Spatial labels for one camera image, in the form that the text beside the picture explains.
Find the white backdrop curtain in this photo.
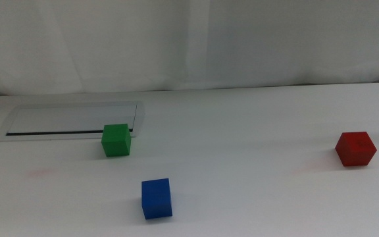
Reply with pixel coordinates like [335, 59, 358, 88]
[0, 0, 379, 97]

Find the red cube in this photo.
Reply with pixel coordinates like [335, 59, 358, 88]
[334, 131, 378, 167]

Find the green cube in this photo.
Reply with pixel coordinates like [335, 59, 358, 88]
[101, 123, 132, 158]

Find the silver table cable hatch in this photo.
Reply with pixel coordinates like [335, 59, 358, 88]
[0, 101, 145, 142]

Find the blue cube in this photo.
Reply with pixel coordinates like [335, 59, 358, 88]
[141, 178, 174, 221]

